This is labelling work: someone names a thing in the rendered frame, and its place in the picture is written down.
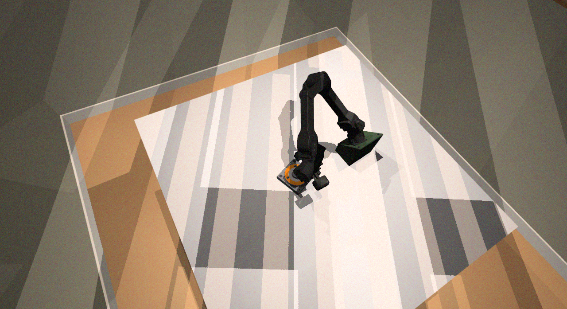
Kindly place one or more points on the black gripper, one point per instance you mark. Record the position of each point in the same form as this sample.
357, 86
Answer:
319, 182

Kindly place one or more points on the orange round plate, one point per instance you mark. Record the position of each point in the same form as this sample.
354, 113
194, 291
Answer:
291, 180

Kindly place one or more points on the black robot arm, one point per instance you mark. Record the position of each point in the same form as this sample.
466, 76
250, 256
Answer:
307, 141

